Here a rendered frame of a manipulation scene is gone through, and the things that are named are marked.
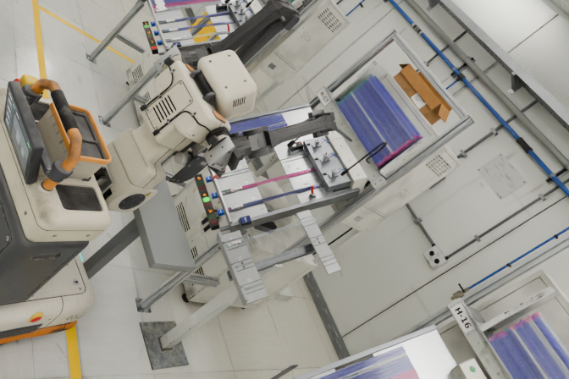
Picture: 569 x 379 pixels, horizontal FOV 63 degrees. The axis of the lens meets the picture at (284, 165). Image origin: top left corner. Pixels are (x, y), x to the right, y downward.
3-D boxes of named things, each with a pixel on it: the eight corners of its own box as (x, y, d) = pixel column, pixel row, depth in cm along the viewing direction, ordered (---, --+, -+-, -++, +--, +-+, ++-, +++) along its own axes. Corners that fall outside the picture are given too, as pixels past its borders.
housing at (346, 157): (349, 196, 254) (354, 180, 243) (313, 134, 282) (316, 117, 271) (361, 193, 256) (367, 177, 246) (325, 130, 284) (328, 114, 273)
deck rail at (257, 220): (231, 233, 233) (230, 226, 228) (229, 229, 234) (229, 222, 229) (357, 196, 253) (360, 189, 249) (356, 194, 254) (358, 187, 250)
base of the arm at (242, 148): (221, 130, 161) (237, 157, 157) (241, 125, 165) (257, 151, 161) (216, 145, 168) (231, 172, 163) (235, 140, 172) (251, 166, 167)
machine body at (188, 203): (180, 306, 275) (256, 249, 255) (156, 211, 314) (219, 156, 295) (250, 314, 324) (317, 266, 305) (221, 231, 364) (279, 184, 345)
